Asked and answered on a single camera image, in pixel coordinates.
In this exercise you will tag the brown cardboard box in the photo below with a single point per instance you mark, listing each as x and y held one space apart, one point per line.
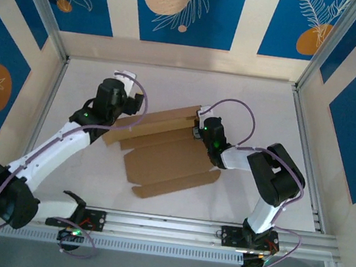
168 158

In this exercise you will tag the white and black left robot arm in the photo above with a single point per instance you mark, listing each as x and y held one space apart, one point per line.
46 151

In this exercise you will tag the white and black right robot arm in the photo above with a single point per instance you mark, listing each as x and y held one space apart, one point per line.
266 215

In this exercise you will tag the aluminium mounting rail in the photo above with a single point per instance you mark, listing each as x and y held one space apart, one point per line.
168 228

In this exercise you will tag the aluminium side rail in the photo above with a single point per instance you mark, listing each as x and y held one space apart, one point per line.
53 89
299 104

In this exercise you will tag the aluminium frame post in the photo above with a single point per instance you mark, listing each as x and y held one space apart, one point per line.
40 1
329 45

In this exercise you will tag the black control board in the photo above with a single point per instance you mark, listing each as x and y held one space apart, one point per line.
67 235
254 265

